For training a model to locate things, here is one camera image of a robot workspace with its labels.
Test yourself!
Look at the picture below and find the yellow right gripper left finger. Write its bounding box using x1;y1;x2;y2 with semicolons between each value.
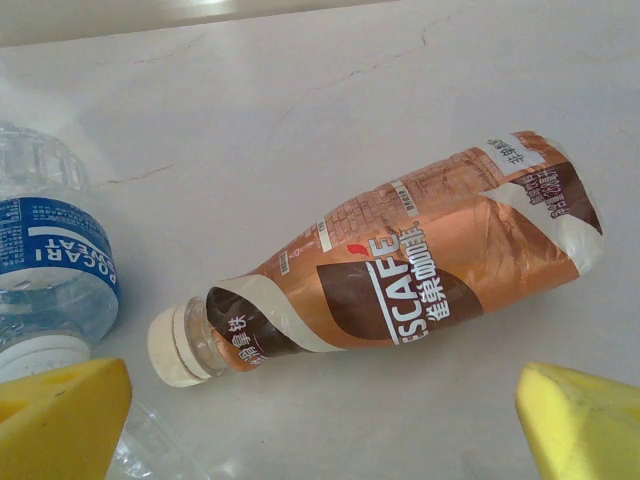
0;357;134;480

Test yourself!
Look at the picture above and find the brown Nescafe coffee bottle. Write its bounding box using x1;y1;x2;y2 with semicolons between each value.
146;130;605;389

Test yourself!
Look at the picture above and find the Pocari Sweat clear bottle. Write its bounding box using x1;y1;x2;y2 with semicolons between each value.
0;121;124;386

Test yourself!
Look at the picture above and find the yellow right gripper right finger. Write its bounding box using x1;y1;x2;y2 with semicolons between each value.
516;362;640;480

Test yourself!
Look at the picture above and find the clear bottle with green mark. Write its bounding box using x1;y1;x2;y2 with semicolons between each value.
107;394;201;480

